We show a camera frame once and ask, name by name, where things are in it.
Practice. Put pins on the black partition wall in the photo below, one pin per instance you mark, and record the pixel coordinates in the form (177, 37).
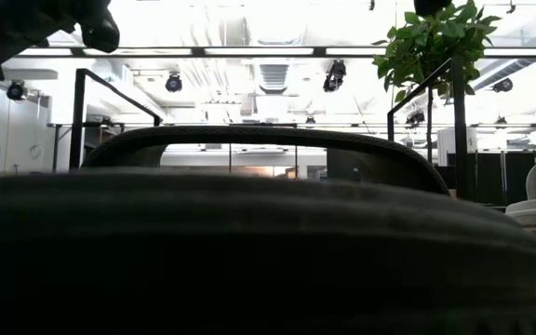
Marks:
(486, 177)

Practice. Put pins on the silver ventilation duct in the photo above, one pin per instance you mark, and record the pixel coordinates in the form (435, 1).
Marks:
(273, 76)

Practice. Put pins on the black metal wooden shoe shelf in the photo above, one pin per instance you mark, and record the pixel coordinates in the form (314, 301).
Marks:
(459, 139)

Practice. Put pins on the black rubber slide sandal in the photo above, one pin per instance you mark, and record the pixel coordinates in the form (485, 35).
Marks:
(249, 256)

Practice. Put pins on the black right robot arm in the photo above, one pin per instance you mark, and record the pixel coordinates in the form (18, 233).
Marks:
(431, 5)

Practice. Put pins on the black ceiling spotlight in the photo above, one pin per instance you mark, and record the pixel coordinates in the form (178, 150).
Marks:
(173, 84)
(334, 76)
(503, 85)
(16, 90)

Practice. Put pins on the black ceiling light track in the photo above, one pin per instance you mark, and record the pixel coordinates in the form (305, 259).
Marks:
(198, 51)

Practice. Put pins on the green potted plant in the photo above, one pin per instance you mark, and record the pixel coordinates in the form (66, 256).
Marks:
(428, 42)

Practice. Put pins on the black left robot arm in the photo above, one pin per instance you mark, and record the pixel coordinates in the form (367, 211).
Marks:
(17, 28)

